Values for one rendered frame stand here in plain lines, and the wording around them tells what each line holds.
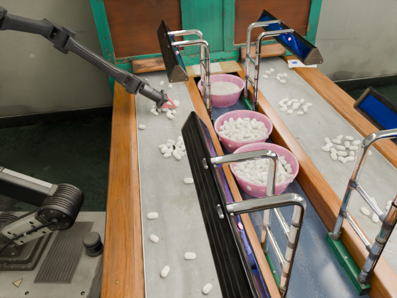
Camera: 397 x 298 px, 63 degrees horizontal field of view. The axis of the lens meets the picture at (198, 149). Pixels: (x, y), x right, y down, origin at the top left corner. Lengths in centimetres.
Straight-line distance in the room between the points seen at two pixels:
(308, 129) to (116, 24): 121
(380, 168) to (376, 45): 229
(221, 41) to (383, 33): 188
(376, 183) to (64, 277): 123
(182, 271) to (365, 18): 289
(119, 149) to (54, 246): 49
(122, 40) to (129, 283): 145
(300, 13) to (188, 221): 156
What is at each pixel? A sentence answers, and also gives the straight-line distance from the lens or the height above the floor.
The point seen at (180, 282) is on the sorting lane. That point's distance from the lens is 99.
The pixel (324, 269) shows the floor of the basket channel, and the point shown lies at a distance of 113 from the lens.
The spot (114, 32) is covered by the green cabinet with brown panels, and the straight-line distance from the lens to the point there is 204.
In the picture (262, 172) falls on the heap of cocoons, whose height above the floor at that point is 74.
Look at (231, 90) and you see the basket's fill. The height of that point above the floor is 73.
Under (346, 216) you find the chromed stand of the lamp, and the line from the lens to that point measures 105.
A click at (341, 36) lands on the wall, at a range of 337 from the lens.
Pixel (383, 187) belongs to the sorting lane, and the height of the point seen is 74.
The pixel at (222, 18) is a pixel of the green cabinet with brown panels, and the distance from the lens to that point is 208.
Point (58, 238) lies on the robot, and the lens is 156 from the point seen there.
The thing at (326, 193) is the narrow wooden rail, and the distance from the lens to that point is 122.
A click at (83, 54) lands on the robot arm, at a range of 165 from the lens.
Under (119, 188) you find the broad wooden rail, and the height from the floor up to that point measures 76.
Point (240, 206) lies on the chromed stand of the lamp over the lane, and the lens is 64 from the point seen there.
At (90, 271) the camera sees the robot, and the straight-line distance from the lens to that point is 140.
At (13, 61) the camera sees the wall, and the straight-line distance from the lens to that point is 320.
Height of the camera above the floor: 159
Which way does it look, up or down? 37 degrees down
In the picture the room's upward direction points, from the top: 4 degrees counter-clockwise
